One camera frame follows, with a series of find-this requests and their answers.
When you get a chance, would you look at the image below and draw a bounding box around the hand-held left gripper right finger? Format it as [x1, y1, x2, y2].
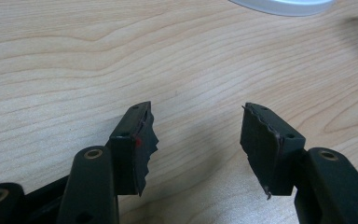
[240, 102, 358, 224]

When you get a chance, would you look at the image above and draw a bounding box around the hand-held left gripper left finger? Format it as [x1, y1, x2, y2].
[56, 101, 159, 224]

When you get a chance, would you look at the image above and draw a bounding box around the white round plate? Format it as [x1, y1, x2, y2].
[227, 0, 337, 18]

